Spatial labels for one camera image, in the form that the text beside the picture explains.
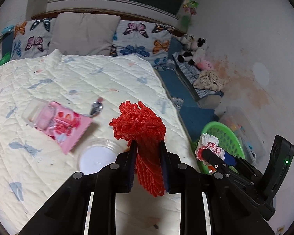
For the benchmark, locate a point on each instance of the pink plush toy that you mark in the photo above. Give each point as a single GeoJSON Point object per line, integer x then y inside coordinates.
{"type": "Point", "coordinates": [205, 65]}

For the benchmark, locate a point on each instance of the beige pillow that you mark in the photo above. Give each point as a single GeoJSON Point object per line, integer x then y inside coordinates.
{"type": "Point", "coordinates": [83, 33]}

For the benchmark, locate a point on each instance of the small silver foil wrapper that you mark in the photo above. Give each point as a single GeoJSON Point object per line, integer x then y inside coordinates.
{"type": "Point", "coordinates": [96, 107]}

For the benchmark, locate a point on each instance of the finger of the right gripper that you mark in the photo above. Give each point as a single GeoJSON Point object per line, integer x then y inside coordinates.
{"type": "Point", "coordinates": [230, 160]}
{"type": "Point", "coordinates": [214, 160]}

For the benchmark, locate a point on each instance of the spotted cream cloth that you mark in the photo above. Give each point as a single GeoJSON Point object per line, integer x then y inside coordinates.
{"type": "Point", "coordinates": [209, 80]}

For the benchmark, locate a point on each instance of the blue patterned folded blanket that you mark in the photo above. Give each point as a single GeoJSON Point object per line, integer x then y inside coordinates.
{"type": "Point", "coordinates": [188, 75]}

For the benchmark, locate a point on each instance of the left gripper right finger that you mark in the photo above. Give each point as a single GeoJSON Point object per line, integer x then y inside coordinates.
{"type": "Point", "coordinates": [178, 177]}

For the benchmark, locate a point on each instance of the clear plastic round lid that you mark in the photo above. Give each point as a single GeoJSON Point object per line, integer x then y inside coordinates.
{"type": "Point", "coordinates": [94, 154]}

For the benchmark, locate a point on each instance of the white quilted bed cover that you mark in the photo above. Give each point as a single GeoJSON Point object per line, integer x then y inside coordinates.
{"type": "Point", "coordinates": [32, 165]}

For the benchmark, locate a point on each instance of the right butterfly pillow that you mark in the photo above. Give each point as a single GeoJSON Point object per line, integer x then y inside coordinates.
{"type": "Point", "coordinates": [150, 41]}

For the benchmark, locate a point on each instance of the left butterfly pillow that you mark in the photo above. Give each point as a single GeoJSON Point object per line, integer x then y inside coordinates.
{"type": "Point", "coordinates": [31, 39]}

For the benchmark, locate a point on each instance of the green plastic basket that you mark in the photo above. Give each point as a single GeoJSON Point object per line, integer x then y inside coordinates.
{"type": "Point", "coordinates": [227, 140]}

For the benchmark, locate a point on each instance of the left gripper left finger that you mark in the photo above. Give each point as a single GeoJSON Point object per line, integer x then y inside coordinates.
{"type": "Point", "coordinates": [118, 177]}

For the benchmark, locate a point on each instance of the white red paper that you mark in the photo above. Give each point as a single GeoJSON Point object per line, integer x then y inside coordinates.
{"type": "Point", "coordinates": [211, 143]}

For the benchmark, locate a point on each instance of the blue bed sheet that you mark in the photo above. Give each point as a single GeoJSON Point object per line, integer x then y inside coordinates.
{"type": "Point", "coordinates": [194, 114]}

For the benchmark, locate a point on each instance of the black white plush toy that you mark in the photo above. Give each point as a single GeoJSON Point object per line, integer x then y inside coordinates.
{"type": "Point", "coordinates": [193, 51]}

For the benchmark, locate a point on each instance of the butterfly pillow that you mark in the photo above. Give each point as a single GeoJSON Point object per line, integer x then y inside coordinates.
{"type": "Point", "coordinates": [31, 39]}
{"type": "Point", "coordinates": [150, 41]}

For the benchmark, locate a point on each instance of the clear plastic blister tray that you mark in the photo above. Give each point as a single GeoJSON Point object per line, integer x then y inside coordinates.
{"type": "Point", "coordinates": [36, 112]}

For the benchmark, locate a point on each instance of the colourful pinwheel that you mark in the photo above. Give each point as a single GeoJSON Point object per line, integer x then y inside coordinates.
{"type": "Point", "coordinates": [189, 10]}

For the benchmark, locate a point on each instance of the clear plastic storage box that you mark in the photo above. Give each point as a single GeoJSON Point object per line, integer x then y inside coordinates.
{"type": "Point", "coordinates": [236, 119]}

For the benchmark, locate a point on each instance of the pink snack wrapper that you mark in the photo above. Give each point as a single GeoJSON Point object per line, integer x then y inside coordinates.
{"type": "Point", "coordinates": [62, 124]}

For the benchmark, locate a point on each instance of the red foam fruit net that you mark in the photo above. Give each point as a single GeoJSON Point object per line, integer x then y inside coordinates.
{"type": "Point", "coordinates": [139, 123]}

